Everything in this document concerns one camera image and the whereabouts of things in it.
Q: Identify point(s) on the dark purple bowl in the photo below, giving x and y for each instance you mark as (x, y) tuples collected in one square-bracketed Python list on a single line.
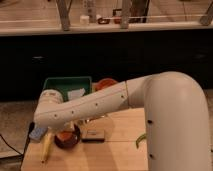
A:
[(70, 143)]

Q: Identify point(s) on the dark rectangular block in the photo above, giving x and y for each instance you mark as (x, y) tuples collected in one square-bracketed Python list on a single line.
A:
[(93, 136)]

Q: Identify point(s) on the red apple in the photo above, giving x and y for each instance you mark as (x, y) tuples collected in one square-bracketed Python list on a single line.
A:
[(65, 135)]

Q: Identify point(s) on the orange bowl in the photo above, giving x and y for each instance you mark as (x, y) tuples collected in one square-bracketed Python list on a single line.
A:
[(104, 83)]

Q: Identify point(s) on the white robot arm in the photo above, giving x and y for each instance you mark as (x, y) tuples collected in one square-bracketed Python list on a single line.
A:
[(176, 117)]

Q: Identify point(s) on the yellow banana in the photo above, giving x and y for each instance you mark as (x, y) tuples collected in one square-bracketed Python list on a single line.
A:
[(46, 146)]

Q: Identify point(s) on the grey metal post left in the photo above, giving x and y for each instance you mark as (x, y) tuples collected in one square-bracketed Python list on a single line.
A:
[(63, 10)]

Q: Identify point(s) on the grey metal post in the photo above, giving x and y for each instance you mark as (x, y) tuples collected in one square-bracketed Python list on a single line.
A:
[(63, 10), (125, 13)]

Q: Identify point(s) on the grey metal post centre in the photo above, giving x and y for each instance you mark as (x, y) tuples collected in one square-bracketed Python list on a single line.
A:
[(125, 13)]

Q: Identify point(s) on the green curved vegetable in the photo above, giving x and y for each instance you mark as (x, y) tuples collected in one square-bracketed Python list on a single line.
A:
[(139, 139)]

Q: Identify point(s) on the blue sponge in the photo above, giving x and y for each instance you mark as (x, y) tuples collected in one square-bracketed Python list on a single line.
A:
[(38, 133)]

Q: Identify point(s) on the green plastic bin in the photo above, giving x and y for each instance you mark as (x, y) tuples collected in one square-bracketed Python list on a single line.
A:
[(66, 84)]

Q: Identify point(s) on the white cup on shelf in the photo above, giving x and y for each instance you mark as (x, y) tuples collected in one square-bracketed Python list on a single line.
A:
[(84, 20)]

